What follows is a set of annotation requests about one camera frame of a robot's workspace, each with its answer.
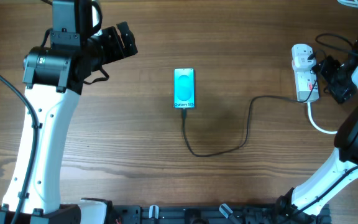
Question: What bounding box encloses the white power strip cord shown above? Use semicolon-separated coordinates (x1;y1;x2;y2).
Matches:
306;0;358;135

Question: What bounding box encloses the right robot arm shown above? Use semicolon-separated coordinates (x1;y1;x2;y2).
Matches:
276;39;358;223

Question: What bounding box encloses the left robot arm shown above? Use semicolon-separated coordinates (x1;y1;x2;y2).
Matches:
0;1;137;223

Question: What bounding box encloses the black USB charging cable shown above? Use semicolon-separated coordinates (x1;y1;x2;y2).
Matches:
180;49;328;158

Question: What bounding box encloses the left camera black cable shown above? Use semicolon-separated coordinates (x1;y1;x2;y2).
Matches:
0;0;42;224

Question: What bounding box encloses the white charger adapter plug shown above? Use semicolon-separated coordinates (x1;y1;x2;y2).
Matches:
292;55;316;72

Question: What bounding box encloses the turquoise screen smartphone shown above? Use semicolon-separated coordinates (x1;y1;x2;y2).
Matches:
173;68;195;109

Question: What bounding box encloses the white power strip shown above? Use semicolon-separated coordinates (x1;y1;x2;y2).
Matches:
291;44;319;102

